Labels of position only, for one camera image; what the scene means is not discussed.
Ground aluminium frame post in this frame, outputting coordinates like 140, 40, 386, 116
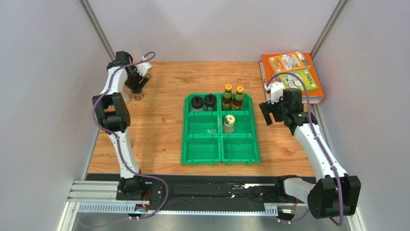
78, 0, 115, 61
310, 0, 349, 60

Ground orange ring binder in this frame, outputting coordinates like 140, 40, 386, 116
259, 53, 324, 104

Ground orange comic book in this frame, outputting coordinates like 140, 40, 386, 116
268, 51, 311, 74

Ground yellow cap green label bottle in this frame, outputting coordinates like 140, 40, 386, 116
222, 84, 232, 111

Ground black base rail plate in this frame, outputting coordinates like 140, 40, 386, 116
85, 173, 305, 212

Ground aluminium frame post left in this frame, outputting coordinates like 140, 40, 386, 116
78, 0, 115, 61

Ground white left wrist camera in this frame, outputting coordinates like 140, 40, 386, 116
136, 59, 152, 77

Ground aluminium frame post right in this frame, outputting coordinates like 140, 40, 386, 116
310, 0, 349, 60

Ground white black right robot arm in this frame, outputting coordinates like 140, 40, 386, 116
259, 88, 361, 225

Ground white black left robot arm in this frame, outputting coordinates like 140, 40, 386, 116
92, 51, 152, 200

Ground silver lid glass jar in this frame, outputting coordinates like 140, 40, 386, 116
122, 92, 131, 104

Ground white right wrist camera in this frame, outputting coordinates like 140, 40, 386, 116
264, 82, 285, 103

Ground green comic book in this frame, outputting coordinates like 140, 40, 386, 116
277, 70, 318, 92

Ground black lid jar white granules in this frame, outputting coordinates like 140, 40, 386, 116
191, 95, 204, 112

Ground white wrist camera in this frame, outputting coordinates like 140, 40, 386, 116
136, 59, 152, 77
264, 82, 285, 103

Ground green plastic divided bin tray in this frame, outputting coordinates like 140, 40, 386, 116
180, 93, 261, 166

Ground white lid sauce jar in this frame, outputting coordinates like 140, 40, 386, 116
132, 91, 144, 101

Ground yellow-green lid sesame jar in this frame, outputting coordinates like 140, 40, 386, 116
222, 115, 235, 134

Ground yellow cap soy sauce bottle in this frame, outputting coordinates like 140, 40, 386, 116
231, 86, 244, 111

